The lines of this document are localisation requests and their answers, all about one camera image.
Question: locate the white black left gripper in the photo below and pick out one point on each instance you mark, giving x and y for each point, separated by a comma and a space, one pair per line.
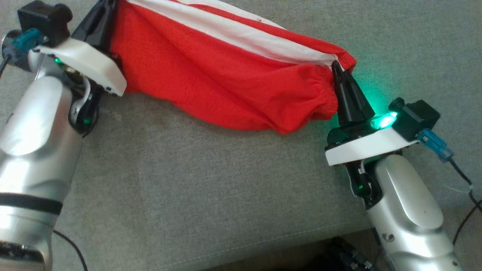
90, 64

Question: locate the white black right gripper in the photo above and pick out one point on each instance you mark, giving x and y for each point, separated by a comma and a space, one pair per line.
361, 146

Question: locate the red shorts with white stripes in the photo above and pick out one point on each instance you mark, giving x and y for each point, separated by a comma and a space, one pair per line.
211, 82

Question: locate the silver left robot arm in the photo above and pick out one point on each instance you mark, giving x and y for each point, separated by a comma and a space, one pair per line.
34, 131

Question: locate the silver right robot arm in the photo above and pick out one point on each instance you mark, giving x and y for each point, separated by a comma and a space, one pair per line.
406, 195

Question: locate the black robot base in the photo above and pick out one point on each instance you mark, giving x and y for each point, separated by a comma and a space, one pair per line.
339, 256

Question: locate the yellow and grey sofa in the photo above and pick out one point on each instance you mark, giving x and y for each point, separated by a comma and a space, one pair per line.
226, 180

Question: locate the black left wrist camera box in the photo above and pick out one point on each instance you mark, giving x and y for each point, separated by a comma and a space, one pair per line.
43, 19

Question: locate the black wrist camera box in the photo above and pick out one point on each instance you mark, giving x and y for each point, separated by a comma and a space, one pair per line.
43, 19
416, 118

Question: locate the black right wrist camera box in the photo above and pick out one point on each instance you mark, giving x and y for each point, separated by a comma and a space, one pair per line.
416, 118

